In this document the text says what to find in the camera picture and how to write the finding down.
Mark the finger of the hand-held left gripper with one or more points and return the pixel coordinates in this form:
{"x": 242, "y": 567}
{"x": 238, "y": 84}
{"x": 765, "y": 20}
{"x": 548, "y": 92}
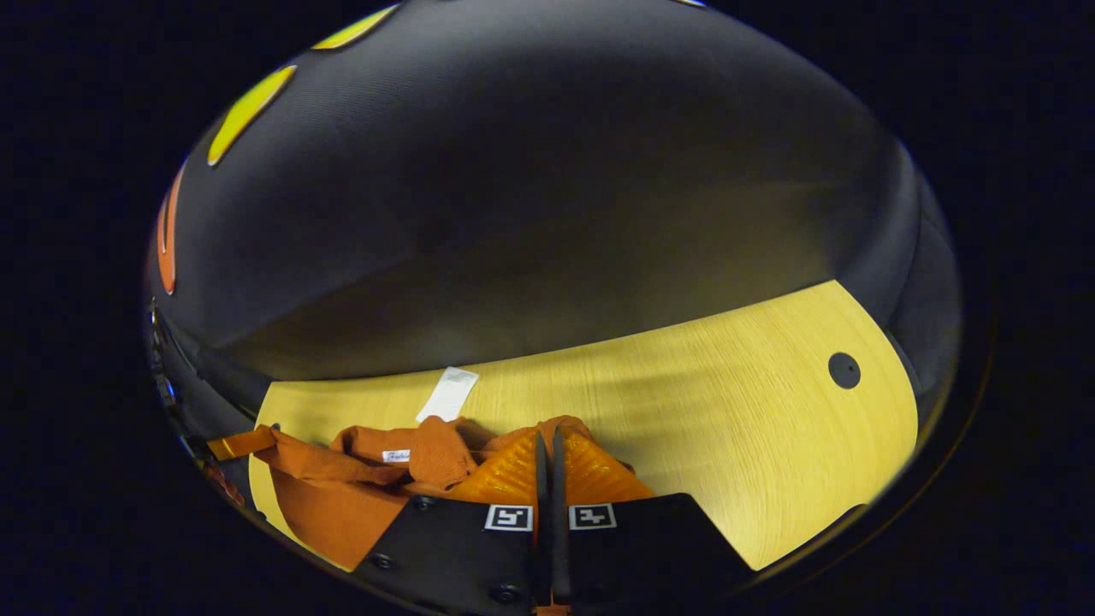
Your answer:
{"x": 244, "y": 443}

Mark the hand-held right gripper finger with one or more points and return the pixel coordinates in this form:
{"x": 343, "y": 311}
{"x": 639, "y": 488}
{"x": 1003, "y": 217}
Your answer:
{"x": 559, "y": 488}
{"x": 541, "y": 488}

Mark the orange jacket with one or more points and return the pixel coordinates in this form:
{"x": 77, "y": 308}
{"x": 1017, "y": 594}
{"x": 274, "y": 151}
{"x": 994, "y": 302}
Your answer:
{"x": 334, "y": 505}

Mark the black backdrop cloth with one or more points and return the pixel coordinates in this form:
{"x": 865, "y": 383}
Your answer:
{"x": 556, "y": 214}

